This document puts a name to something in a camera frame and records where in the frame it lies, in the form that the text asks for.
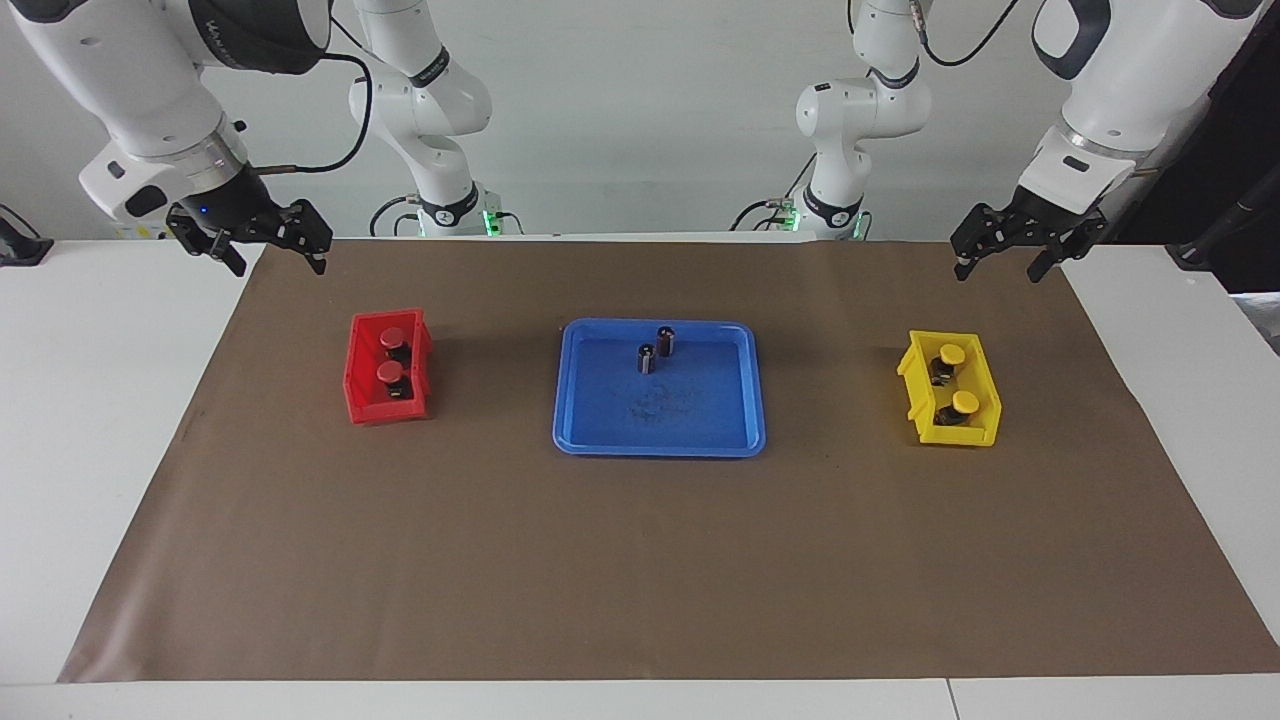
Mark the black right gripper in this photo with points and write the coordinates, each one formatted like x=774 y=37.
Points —
x=235 y=205

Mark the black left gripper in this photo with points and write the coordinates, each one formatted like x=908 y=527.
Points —
x=1040 y=222

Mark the yellow push button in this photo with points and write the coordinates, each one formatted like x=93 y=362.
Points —
x=950 y=354
x=965 y=402

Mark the red push button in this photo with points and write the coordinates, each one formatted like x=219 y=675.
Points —
x=392 y=338
x=389 y=372

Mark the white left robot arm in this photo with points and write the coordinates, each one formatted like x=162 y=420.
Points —
x=1110 y=100

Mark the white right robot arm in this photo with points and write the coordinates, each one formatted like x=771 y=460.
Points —
x=140 y=90

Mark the blue plastic tray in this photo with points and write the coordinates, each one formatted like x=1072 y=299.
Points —
x=690 y=410

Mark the yellow plastic bin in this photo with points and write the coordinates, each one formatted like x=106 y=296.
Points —
x=985 y=400

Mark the white box yellow label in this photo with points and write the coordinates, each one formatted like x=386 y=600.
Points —
x=135 y=232

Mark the red plastic bin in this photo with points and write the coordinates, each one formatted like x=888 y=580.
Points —
x=362 y=395

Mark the black stand rod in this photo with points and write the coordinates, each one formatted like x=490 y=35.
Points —
x=1195 y=255

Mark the green lit base box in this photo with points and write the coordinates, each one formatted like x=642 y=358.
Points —
x=489 y=220
x=789 y=215

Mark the black clamp device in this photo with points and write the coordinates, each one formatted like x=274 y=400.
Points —
x=22 y=250

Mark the black background panel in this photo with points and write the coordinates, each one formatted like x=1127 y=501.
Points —
x=1230 y=150

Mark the black cylindrical capacitor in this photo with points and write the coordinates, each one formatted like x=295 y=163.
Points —
x=647 y=360
x=666 y=342

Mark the brown paper table mat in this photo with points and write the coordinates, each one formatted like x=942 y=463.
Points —
x=500 y=560

